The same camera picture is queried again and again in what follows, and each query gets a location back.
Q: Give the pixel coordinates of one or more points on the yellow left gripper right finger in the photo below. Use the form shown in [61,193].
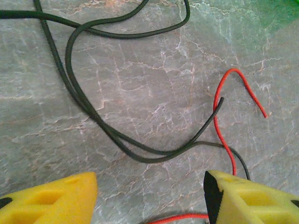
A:
[252,203]

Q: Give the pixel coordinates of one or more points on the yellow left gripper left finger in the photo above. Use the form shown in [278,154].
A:
[58,200]

